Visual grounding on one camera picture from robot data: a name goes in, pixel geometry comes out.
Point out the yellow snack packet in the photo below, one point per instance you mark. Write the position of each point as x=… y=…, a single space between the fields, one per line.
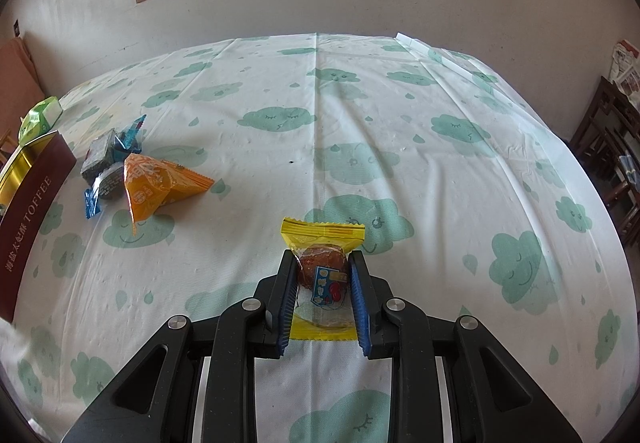
x=322 y=233

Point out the green snack packet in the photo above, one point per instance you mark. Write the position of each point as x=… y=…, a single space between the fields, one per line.
x=40 y=120

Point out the wall switch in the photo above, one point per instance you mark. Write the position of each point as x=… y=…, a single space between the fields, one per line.
x=16 y=26

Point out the red tin box gold inside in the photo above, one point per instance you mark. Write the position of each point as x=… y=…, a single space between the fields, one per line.
x=35 y=223

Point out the dark wooden chair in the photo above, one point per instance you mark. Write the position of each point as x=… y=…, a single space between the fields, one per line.
x=610 y=138

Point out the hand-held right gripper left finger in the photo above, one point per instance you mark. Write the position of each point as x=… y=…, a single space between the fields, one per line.
x=289 y=303

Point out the wall calendar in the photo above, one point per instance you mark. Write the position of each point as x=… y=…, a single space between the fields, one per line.
x=625 y=65

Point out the dark candy blue wrapper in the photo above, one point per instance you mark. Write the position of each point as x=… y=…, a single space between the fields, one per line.
x=107 y=185
x=131 y=133

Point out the orange snack packet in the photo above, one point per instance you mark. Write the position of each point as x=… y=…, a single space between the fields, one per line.
x=150 y=183

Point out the grey candy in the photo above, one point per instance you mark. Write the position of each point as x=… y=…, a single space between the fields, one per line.
x=100 y=155

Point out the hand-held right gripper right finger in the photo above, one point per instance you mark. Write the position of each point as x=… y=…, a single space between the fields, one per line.
x=361 y=308

